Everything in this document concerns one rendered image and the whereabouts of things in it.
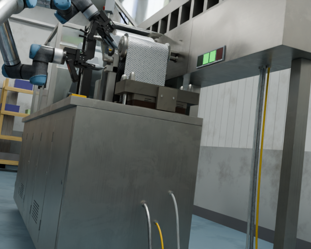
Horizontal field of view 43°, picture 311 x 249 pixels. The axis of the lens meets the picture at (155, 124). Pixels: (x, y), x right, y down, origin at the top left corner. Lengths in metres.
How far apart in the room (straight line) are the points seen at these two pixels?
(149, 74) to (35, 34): 9.25
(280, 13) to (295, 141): 0.49
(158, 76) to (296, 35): 0.86
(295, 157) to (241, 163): 2.94
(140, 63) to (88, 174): 0.70
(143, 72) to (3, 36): 0.72
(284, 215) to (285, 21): 0.73
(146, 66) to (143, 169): 0.60
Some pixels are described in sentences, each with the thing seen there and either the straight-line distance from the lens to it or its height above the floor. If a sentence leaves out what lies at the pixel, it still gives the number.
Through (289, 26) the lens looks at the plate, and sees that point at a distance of 1.58.
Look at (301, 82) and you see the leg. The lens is 1.68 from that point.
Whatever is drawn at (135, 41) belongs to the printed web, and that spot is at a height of 1.28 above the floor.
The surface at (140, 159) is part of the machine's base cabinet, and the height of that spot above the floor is 0.66.
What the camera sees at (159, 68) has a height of 1.16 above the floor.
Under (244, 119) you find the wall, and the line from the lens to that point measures 4.65.
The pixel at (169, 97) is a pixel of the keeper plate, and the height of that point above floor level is 0.98.
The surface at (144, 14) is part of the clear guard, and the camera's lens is 3.01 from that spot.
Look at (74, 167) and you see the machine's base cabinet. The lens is 1.76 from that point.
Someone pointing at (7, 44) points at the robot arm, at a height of 1.11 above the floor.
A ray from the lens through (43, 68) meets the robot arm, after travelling 1.99.
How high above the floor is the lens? 0.68
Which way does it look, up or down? 5 degrees up
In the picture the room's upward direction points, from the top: 7 degrees clockwise
